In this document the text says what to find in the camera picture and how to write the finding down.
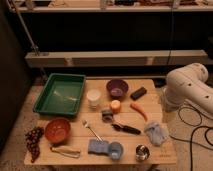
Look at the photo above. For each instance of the yellow orange apple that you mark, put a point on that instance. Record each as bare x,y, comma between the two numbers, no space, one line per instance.
115,106

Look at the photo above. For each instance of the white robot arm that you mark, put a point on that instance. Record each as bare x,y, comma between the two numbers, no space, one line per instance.
188,83

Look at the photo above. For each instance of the white plastic cup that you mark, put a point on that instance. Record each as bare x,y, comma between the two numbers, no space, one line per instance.
93,96

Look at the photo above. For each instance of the blue glass cup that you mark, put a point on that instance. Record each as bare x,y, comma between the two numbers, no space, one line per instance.
115,150

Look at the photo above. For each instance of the metal cup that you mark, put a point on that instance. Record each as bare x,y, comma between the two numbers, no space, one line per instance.
142,153

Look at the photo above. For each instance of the purple bowl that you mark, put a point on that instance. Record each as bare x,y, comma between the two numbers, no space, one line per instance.
117,88

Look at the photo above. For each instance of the orange carrot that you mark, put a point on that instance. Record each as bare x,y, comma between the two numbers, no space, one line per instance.
137,108

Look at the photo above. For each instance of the black rectangular block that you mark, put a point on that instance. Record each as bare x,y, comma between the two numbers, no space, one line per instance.
138,93

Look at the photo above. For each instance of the green plastic tray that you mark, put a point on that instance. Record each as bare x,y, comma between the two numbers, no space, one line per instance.
61,95

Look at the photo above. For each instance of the blue sponge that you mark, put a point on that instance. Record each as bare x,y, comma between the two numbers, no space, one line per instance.
98,147

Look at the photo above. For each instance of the orange red bowl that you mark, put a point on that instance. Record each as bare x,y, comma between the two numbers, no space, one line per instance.
57,130

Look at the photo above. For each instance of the light blue cloth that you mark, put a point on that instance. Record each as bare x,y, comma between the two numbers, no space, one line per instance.
156,134

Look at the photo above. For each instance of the metal diagonal pole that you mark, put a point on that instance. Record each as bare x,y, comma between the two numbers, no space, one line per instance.
34,47

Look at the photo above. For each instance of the dark red grape bunch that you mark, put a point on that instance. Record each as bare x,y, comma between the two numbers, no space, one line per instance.
32,142

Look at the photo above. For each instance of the white shelf beam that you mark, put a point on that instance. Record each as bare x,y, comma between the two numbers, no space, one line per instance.
117,58

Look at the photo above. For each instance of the black handled tool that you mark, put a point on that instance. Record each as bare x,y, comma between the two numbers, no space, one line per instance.
126,129

